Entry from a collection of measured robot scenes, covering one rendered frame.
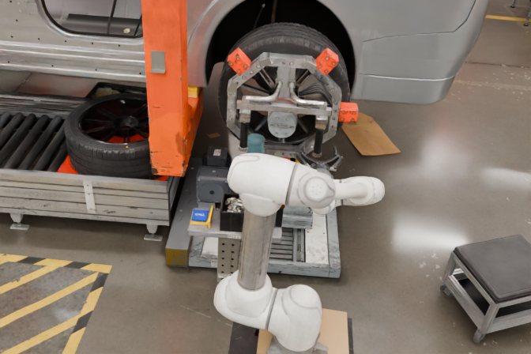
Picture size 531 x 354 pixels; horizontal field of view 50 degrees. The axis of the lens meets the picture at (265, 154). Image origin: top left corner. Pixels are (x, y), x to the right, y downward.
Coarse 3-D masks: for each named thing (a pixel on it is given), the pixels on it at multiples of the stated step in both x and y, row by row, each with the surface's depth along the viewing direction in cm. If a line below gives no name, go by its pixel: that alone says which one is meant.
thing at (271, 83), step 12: (264, 72) 273; (300, 84) 275; (240, 96) 297; (252, 120) 298; (264, 120) 288; (300, 120) 287; (312, 120) 299; (252, 132) 290; (264, 132) 297; (300, 132) 297; (312, 132) 290; (288, 144) 293
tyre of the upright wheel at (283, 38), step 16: (256, 32) 276; (272, 32) 270; (288, 32) 267; (304, 32) 271; (320, 32) 280; (240, 48) 271; (256, 48) 264; (272, 48) 263; (288, 48) 263; (304, 48) 263; (320, 48) 265; (336, 48) 283; (224, 64) 282; (224, 80) 274; (336, 80) 271; (224, 96) 279; (224, 112) 284
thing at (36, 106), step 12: (0, 96) 365; (12, 96) 364; (24, 96) 359; (36, 96) 360; (48, 96) 361; (60, 96) 362; (72, 96) 363; (0, 108) 366; (12, 108) 366; (24, 108) 365; (36, 108) 365; (48, 108) 364; (60, 108) 364; (72, 108) 364
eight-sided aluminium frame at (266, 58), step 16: (256, 64) 259; (272, 64) 259; (288, 64) 258; (304, 64) 258; (240, 80) 264; (320, 80) 262; (336, 96) 266; (336, 112) 271; (336, 128) 276; (272, 144) 290
